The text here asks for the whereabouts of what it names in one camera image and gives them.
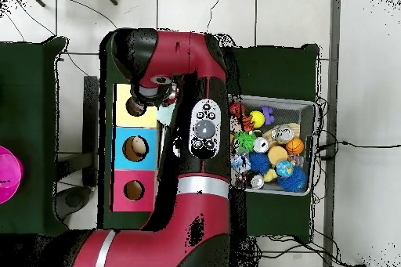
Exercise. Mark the mint green cloth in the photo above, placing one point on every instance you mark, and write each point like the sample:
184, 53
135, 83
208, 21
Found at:
165, 115

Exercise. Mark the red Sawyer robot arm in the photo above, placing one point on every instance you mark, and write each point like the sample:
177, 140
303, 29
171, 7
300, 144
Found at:
194, 217

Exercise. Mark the wooden box with three holes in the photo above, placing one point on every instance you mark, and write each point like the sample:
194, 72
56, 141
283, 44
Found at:
123, 160

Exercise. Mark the grey mesh bin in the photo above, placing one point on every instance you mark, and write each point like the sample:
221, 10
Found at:
291, 110

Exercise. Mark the small red ball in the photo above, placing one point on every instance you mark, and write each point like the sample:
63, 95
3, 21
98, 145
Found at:
236, 110

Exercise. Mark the small tiger plush toy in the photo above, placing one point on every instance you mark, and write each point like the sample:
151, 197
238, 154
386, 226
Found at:
247, 123

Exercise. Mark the green spiky ball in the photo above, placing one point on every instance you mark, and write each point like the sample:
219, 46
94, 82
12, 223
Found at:
245, 141

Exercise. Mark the yellow ball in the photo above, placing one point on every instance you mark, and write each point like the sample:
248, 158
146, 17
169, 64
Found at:
257, 119

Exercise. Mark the small blue spiky ball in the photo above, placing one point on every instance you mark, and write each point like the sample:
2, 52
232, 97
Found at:
259, 163

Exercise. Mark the crushed silver drink can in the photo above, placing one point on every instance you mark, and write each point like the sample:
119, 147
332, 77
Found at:
283, 134

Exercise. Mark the toy foam burger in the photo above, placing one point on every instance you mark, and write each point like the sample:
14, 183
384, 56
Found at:
277, 154

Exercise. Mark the small orange basketball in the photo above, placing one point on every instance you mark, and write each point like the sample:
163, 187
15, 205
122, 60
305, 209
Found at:
295, 146

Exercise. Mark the globe print ball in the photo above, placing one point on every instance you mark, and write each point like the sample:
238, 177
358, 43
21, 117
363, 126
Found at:
284, 169

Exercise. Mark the grey floor base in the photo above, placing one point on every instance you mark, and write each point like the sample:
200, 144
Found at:
73, 199

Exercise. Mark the dark green side table cloth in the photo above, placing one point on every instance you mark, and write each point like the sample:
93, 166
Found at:
28, 60

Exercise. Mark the pink plastic bowl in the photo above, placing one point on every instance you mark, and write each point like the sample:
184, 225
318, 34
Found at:
9, 173

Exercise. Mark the black frame between tables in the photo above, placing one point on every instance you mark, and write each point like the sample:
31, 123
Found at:
91, 129

